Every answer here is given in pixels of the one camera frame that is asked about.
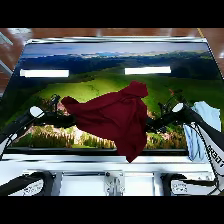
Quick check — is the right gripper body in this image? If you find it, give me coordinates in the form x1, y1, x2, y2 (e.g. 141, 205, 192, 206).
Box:
145, 114, 165, 133

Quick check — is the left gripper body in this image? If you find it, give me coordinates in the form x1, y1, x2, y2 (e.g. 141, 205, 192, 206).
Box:
53, 113, 78, 130

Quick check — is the dark red shirt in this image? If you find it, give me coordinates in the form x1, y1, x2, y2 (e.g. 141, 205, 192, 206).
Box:
60, 80, 150, 164

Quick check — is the light blue garment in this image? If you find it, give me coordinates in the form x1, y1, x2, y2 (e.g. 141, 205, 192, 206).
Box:
182, 122, 208, 164

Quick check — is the pale grey-green garment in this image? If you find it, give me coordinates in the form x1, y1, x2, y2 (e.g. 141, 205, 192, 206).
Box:
192, 100, 222, 134

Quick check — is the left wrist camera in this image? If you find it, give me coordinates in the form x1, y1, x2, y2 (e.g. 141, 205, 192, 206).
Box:
49, 94, 63, 114

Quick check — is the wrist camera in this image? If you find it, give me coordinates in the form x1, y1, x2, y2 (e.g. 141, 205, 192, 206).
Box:
157, 89, 184, 116
49, 94, 63, 114

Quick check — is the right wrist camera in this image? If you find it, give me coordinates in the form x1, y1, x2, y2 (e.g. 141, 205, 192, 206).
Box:
157, 89, 184, 116

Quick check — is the silver frame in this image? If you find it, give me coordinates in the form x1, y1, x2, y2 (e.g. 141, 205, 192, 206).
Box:
0, 153, 224, 197

